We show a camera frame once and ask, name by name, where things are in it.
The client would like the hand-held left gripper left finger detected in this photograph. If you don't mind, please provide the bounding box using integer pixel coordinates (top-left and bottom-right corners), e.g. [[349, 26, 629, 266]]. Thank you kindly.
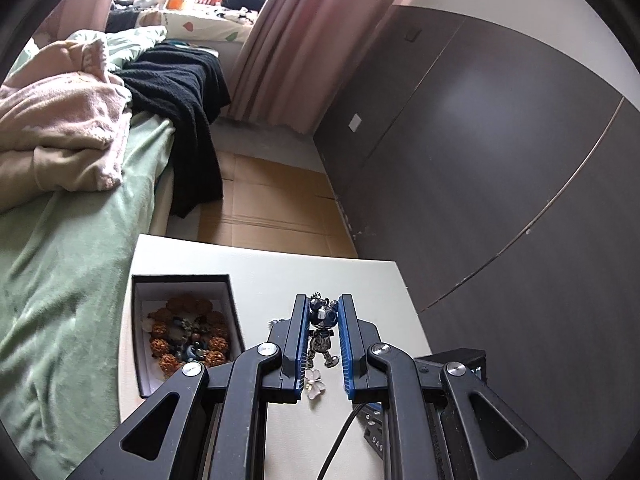
[[65, 294, 311, 480]]

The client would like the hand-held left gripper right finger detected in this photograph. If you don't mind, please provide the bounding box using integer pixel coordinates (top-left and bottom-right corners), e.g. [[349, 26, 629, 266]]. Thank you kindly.
[[337, 292, 583, 480]]

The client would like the silver mouse figure keychain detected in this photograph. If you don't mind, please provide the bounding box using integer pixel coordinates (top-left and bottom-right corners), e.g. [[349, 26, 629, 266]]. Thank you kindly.
[[306, 292, 341, 368]]

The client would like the white flower pendant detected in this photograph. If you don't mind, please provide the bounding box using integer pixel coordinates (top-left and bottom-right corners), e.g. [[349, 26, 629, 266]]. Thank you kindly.
[[302, 367, 327, 401]]

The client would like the black square gift box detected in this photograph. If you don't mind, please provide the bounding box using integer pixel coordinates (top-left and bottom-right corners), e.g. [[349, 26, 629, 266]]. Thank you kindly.
[[131, 274, 247, 400]]

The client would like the brown bead bracelet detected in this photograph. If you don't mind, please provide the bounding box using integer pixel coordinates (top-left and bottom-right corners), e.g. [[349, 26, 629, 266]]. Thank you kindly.
[[149, 296, 233, 376]]

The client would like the blue bead necklace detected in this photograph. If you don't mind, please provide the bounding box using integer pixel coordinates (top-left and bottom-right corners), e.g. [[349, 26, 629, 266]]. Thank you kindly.
[[170, 317, 206, 361]]

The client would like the flat cardboard sheet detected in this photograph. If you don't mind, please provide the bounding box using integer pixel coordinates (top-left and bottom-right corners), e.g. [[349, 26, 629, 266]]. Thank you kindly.
[[197, 152, 358, 258]]

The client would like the green bed sheet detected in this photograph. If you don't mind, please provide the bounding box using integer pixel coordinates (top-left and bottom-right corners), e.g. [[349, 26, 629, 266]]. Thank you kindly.
[[0, 110, 176, 476]]

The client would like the black knit blanket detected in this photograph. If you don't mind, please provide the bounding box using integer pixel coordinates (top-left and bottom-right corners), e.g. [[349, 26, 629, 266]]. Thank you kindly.
[[117, 42, 232, 218]]

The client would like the pink curtain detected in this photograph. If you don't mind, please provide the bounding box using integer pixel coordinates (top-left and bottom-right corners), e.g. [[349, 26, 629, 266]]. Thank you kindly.
[[231, 0, 441, 133], [30, 0, 126, 46]]

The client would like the beige blanket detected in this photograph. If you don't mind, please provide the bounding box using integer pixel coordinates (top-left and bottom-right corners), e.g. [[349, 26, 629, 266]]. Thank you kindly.
[[0, 147, 123, 213]]

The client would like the pink fleece blanket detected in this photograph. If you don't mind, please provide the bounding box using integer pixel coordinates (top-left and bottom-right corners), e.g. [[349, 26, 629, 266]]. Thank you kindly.
[[0, 37, 133, 191]]

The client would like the light green quilt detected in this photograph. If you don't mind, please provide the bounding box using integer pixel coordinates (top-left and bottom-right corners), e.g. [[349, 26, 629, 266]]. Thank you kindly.
[[5, 25, 168, 83]]

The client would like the black braided cable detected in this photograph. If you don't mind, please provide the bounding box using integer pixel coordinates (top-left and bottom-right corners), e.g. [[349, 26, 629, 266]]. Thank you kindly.
[[319, 404, 366, 480]]

